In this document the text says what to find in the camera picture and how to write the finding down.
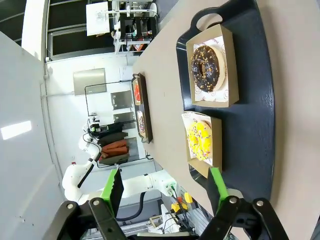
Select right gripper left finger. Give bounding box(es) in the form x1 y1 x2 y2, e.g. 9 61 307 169
49 166 126 240

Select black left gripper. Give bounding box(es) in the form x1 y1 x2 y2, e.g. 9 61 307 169
88 122 109 134

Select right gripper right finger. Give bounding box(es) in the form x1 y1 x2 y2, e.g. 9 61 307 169
199 166 289 240

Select chocolate donut colourful sprinkles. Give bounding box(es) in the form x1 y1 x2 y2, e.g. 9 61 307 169
137 115 147 134

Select brown cardboard box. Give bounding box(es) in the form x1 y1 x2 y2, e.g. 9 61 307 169
136 110 147 138
180 111 223 180
185 23 240 109
132 79 143 107

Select yellow sprinkled donut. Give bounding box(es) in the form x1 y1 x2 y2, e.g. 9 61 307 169
185 119 214 162

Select white printed paper liner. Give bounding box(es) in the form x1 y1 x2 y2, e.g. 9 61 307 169
180 111 214 167
192 35 231 103

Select chocolate donut orange sprinkles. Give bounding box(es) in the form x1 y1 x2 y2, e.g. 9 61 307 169
190 44 229 94

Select brown plastic tray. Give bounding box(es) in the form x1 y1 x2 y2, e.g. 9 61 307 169
130 72 154 145

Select black plastic tray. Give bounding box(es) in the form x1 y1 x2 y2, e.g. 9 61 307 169
175 0 276 204

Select black jacket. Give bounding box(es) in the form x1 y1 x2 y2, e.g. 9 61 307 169
104 121 125 134

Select orange jacket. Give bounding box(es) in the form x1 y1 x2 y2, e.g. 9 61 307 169
101 139 131 159

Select white board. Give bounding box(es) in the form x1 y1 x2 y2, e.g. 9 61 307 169
85 2 112 38

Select white shelf cart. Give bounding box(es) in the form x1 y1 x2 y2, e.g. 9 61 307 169
111 0 159 54

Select small steel wall panel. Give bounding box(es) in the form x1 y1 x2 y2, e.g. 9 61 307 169
112 112 135 130
110 90 134 110

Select thick black cable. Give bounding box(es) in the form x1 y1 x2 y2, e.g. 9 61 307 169
114 190 149 222

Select large steel wall panel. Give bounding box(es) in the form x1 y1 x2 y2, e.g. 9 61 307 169
72 67 107 97

